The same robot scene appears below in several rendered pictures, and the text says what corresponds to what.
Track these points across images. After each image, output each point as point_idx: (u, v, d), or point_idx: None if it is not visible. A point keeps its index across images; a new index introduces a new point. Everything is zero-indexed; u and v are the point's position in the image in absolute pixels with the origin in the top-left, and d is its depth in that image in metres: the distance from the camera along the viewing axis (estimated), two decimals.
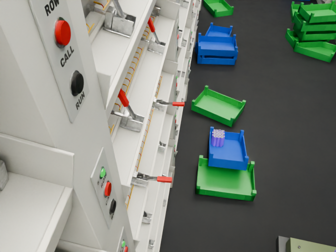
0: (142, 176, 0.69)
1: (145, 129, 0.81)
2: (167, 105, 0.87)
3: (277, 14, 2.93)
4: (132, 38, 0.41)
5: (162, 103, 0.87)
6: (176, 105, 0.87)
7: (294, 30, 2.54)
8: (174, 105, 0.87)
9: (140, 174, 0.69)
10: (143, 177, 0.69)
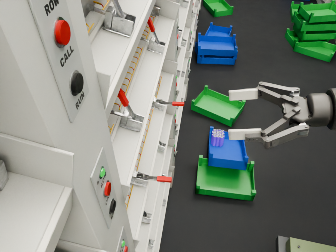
0: (142, 176, 0.69)
1: (145, 129, 0.81)
2: (167, 105, 0.87)
3: (277, 14, 2.93)
4: (132, 38, 0.41)
5: (162, 103, 0.87)
6: (176, 105, 0.87)
7: (294, 30, 2.54)
8: (174, 105, 0.87)
9: (140, 174, 0.69)
10: (143, 177, 0.69)
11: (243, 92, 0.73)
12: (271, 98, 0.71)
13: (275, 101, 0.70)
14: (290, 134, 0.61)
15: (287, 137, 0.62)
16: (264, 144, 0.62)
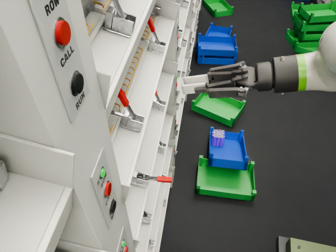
0: (142, 176, 0.69)
1: None
2: (157, 98, 0.86)
3: (277, 14, 2.93)
4: (132, 38, 0.41)
5: (159, 102, 0.87)
6: None
7: (294, 30, 2.54)
8: (155, 93, 0.85)
9: (140, 174, 0.69)
10: (143, 177, 0.69)
11: (194, 77, 0.81)
12: (223, 77, 0.80)
13: (227, 78, 0.80)
14: (229, 91, 0.74)
15: (226, 93, 0.75)
16: (208, 93, 0.77)
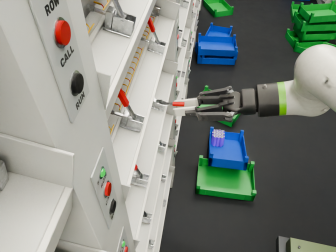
0: None
1: None
2: (167, 104, 0.87)
3: (277, 14, 2.93)
4: (132, 38, 0.41)
5: (162, 103, 0.87)
6: (176, 105, 0.87)
7: (294, 30, 2.54)
8: (174, 105, 0.87)
9: None
10: (138, 177, 0.70)
11: (185, 101, 0.88)
12: (211, 101, 0.86)
13: (215, 102, 0.86)
14: (216, 116, 0.81)
15: (214, 117, 0.81)
16: (197, 117, 0.83)
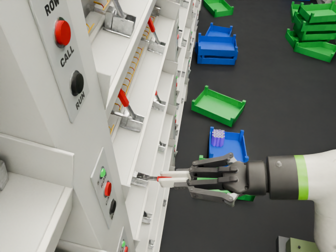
0: (142, 176, 0.69)
1: None
2: (157, 98, 0.86)
3: (277, 14, 2.93)
4: (132, 38, 0.41)
5: (159, 102, 0.87)
6: None
7: (294, 30, 2.54)
8: (155, 93, 0.85)
9: (140, 174, 0.69)
10: (143, 177, 0.69)
11: (174, 174, 0.68)
12: (208, 174, 0.67)
13: (213, 175, 0.66)
14: (213, 197, 0.62)
15: (211, 197, 0.62)
16: (190, 193, 0.65)
